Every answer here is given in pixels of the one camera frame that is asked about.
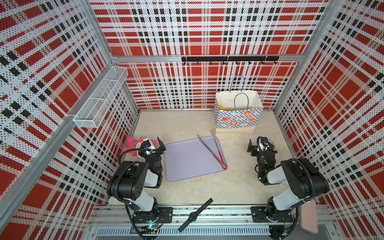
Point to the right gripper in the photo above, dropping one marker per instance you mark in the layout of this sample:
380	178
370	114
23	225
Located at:
254	150

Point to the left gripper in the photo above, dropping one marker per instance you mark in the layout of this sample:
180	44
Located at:
159	150

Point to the red handled metal tongs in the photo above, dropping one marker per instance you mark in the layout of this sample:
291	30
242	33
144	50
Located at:
214	149

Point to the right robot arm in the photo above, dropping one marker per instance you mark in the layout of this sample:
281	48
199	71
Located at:
305	182

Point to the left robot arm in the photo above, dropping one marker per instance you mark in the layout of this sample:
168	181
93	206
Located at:
140	167

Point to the blue checkered paper bag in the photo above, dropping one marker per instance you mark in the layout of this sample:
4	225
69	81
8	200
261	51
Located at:
243	110

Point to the lilac tray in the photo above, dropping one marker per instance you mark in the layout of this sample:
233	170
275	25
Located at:
189	159

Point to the pink striped plush toy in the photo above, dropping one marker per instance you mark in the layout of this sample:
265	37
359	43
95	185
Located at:
135	147

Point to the black wristwatch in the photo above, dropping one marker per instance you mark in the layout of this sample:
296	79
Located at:
194	215

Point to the pink smartphone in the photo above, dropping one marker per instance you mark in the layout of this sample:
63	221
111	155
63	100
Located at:
308	217

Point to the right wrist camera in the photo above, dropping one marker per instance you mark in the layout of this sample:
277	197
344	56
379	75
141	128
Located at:
263	144

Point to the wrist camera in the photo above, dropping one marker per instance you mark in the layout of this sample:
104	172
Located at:
263	144
148	144

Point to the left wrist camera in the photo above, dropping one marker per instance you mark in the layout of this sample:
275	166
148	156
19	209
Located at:
148	144

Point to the white wire mesh basket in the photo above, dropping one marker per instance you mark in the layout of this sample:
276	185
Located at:
102	96

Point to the black hook rail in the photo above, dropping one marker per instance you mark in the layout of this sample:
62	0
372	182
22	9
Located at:
225	59

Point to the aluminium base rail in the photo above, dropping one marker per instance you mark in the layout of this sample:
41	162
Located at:
216	220

